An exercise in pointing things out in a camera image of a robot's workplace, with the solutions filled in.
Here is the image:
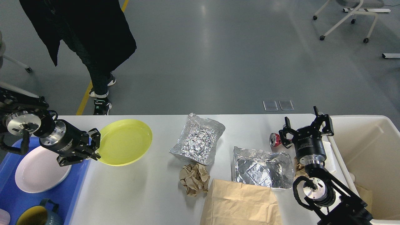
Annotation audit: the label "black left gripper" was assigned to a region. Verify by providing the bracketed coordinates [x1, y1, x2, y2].
[39, 120, 101, 167]

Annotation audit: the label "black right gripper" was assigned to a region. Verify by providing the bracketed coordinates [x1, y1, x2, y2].
[279, 106, 334, 165]

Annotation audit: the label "yellow-green plastic plate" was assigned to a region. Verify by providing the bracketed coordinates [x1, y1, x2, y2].
[98, 119, 153, 167]

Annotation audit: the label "pink mug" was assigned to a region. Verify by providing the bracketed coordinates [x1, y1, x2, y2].
[0, 209, 11, 225]

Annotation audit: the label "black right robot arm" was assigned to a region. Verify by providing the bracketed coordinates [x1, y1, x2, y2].
[279, 106, 373, 225]

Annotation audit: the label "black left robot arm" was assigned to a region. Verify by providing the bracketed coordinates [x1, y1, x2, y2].
[0, 86, 101, 167]

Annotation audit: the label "crushed red soda can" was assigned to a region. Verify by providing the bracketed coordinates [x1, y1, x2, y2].
[269, 133, 282, 147]

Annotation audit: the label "floor outlet plates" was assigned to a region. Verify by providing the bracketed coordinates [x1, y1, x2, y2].
[263, 100, 294, 111]

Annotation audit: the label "small crumpled brown paper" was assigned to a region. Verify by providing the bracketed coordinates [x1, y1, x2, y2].
[294, 157, 309, 180]

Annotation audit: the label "white round plate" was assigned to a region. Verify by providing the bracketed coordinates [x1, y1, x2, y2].
[15, 146, 71, 193]

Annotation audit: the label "flattened foil tray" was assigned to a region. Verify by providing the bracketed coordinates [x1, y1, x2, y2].
[231, 146, 295, 189]

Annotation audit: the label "cream plastic bin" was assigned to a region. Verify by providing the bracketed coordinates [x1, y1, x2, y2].
[328, 115, 400, 225]

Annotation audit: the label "blue-grey mug yellow inside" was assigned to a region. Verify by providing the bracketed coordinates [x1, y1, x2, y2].
[16, 198, 64, 225]

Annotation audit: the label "blue plastic tray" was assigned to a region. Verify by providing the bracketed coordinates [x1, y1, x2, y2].
[0, 153, 89, 225]

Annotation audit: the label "white chair leg left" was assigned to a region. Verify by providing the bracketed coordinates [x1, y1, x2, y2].
[0, 31, 39, 98]

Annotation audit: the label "brown paper bag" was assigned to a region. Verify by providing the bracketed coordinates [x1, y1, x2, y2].
[200, 179, 283, 225]

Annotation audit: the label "crumpled foil tray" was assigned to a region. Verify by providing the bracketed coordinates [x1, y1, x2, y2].
[169, 113, 226, 166]

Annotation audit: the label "white bar on floor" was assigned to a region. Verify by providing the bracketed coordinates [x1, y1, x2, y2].
[382, 53, 400, 59]

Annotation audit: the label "person in black coat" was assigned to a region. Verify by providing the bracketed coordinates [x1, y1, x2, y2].
[20, 0, 137, 115]

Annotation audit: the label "crumpled brown paper ball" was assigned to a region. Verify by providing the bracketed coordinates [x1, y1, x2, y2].
[179, 163, 210, 197]

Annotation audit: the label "white office chair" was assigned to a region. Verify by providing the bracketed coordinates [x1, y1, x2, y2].
[319, 0, 391, 43]

